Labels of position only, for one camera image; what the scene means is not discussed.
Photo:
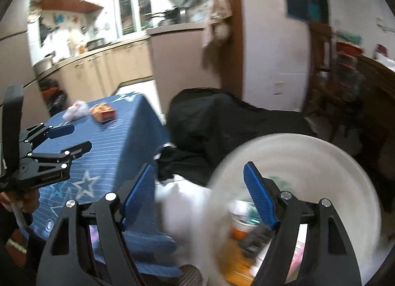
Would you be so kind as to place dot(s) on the black trash bag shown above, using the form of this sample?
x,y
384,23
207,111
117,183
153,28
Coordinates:
x,y
54,96

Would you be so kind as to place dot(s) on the person's left hand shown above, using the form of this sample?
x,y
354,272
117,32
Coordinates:
x,y
29,202

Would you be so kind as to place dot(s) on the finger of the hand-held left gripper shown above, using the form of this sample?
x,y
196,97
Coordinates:
x,y
77,148
60,131

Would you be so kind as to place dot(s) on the beige lower kitchen cabinets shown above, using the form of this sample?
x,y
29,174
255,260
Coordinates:
x,y
129,60

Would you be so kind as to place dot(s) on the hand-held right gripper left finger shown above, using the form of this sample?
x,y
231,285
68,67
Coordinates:
x,y
139,196

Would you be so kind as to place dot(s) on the steel cooking pot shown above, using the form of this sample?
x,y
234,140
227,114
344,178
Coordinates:
x,y
43,65

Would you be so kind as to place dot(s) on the black frying pan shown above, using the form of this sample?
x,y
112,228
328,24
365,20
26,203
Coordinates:
x,y
165,14

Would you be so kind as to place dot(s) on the orange tree print paper cup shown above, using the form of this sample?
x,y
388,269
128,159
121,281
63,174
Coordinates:
x,y
242,231

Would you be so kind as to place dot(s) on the red flowerpot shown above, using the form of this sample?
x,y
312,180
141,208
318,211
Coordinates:
x,y
348,47

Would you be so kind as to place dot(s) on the kitchen window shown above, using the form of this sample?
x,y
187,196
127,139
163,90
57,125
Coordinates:
x,y
135,3

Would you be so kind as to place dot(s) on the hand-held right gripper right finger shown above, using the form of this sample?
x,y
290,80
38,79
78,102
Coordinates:
x,y
259,196

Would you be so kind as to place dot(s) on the white plastic bin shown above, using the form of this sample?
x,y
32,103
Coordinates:
x,y
308,162

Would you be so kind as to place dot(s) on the white plastic bag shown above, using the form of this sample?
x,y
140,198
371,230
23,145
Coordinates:
x,y
185,212

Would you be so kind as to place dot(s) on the clear crumpled plastic bag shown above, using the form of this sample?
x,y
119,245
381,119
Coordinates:
x,y
75,110

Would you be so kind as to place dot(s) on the beige hanging cloth bags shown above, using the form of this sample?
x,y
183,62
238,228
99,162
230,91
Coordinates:
x,y
217,23

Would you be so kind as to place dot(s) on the beige three door fridge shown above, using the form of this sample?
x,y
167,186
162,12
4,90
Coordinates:
x,y
15,57

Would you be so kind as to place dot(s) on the yellow bottle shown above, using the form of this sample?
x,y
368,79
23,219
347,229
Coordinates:
x,y
81,47

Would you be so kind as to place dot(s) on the grey striped slipper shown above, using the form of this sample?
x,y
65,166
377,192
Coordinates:
x,y
191,276

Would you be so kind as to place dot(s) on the orange snack box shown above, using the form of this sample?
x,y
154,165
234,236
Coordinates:
x,y
103,113

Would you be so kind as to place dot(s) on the white wall socket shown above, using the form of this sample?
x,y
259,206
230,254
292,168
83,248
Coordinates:
x,y
279,87

